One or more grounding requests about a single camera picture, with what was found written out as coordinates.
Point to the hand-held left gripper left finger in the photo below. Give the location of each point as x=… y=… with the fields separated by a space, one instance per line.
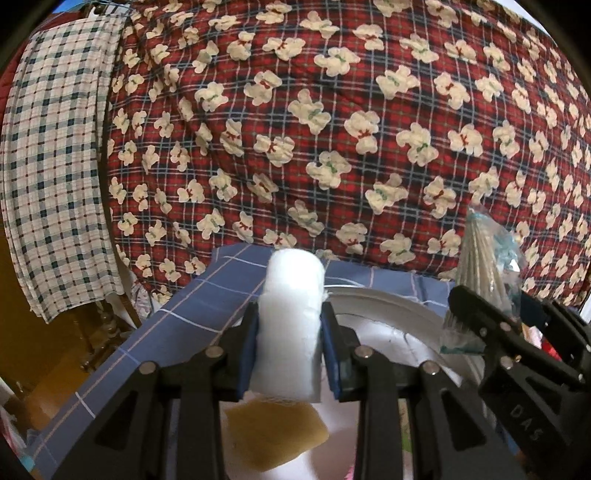
x=247 y=360

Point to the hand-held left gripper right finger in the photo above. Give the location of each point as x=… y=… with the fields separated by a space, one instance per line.
x=331 y=364

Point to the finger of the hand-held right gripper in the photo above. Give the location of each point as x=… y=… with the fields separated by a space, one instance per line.
x=489 y=341
x=554 y=327

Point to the white gauze roll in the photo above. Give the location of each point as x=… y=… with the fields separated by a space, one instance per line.
x=291 y=314

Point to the round metal tin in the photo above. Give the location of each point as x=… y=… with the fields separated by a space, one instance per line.
x=392 y=323

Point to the yellow sponge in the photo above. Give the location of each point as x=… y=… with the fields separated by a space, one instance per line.
x=272 y=434

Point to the clear bag of cotton swabs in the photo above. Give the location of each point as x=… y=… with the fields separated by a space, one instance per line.
x=485 y=258

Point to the blue plaid bedsheet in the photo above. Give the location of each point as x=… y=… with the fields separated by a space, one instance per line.
x=198 y=300

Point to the brown wooden furniture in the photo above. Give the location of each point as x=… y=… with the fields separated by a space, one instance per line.
x=60 y=350

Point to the red plaid bear-print blanket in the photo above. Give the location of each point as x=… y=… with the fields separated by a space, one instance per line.
x=323 y=138

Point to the white green checked cloth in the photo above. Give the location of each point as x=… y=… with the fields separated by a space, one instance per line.
x=55 y=161

